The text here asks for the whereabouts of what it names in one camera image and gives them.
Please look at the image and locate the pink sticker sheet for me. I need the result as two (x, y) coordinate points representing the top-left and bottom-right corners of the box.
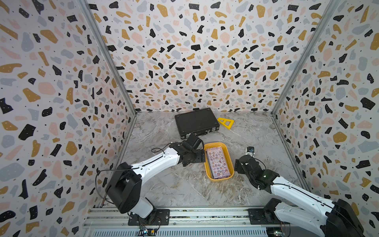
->
(206, 147), (231, 179)

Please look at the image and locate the yellow storage tray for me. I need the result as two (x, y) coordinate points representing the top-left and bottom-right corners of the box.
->
(204, 142), (235, 182)

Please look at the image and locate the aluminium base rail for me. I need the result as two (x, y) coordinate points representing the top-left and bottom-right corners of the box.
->
(82, 206), (329, 237)

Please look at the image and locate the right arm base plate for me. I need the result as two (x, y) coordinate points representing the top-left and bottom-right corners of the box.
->
(247, 208), (281, 225)

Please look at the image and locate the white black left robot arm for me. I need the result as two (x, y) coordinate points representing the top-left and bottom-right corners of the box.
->
(106, 134), (205, 219)

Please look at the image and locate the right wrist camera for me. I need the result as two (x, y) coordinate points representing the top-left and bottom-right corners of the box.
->
(246, 146), (255, 157)

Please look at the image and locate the black briefcase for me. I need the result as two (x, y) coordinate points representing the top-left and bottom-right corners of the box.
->
(174, 108), (220, 139)

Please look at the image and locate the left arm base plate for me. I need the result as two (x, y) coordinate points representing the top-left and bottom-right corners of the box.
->
(128, 209), (170, 226)

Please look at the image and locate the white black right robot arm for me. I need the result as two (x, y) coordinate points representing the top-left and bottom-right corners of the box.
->
(235, 155), (364, 237)

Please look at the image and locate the yellow triangle ruler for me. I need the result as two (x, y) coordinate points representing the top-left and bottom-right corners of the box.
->
(217, 118), (235, 130)

